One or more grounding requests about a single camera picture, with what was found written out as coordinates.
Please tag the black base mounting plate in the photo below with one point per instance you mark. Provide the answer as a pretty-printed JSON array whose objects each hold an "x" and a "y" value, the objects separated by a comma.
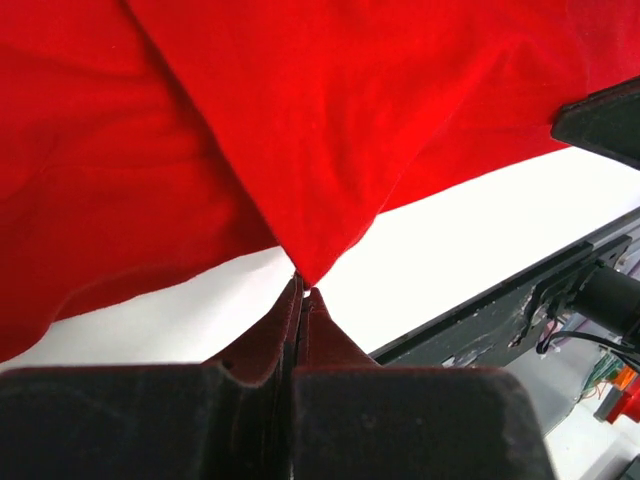
[{"x": 524, "y": 325}]

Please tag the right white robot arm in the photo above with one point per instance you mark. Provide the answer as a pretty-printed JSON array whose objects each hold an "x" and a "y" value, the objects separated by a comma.
[{"x": 609, "y": 298}]

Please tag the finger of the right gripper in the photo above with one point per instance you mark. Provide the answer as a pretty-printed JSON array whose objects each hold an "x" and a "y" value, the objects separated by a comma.
[{"x": 605, "y": 123}]

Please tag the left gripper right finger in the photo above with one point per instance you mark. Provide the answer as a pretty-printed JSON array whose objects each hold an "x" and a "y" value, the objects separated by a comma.
[{"x": 355, "y": 419}]

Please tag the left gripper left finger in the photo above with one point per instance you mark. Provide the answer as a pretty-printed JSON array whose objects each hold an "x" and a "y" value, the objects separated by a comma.
[{"x": 224, "y": 418}]

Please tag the red t shirt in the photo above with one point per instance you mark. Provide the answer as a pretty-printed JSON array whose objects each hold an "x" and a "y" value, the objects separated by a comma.
[{"x": 144, "y": 142}]

